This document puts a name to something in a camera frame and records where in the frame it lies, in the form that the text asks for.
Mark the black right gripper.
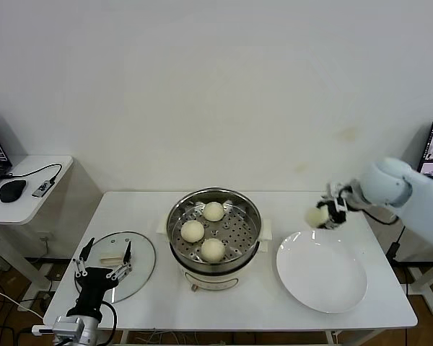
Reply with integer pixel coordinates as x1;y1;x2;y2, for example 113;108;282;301
315;196;349;231

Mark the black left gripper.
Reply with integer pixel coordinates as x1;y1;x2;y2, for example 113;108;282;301
66;236;134;320

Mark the white steamed baozi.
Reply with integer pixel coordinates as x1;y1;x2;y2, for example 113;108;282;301
180;220;206;243
305;207;329;229
201;237;227;262
202;201;225;222

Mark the round glass pot lid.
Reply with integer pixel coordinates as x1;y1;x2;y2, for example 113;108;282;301
77;231;157;303

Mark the stainless steel steamer basket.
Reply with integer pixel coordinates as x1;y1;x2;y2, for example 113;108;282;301
166;187;263;270

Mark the white round plate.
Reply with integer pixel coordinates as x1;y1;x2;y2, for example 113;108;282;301
276;230;368;314

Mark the white side table with mouse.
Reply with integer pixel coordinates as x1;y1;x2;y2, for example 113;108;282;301
0;154;75;300

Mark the grey usb hub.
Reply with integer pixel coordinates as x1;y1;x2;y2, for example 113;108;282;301
31;179;56;198

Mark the white electric cooker pot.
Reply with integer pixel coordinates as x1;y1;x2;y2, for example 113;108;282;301
155;217;274;293

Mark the black computer mouse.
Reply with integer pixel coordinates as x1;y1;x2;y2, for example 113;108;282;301
0;179;27;203

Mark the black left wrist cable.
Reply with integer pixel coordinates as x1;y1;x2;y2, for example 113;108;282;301
99;301;118;346

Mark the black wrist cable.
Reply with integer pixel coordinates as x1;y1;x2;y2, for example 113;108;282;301
362;210;400;225
99;301;118;346

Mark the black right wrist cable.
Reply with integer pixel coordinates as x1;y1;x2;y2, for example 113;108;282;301
362;210;400;225

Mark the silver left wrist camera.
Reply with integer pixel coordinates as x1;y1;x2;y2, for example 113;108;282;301
31;315;86;336

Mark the black cable with adapter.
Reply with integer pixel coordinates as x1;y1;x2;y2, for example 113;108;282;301
386;226;407;260

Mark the white floor cable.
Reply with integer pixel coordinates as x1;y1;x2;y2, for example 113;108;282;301
0;278;46;321

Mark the black usb hub cable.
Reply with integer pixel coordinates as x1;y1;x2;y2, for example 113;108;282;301
3;164;64;181

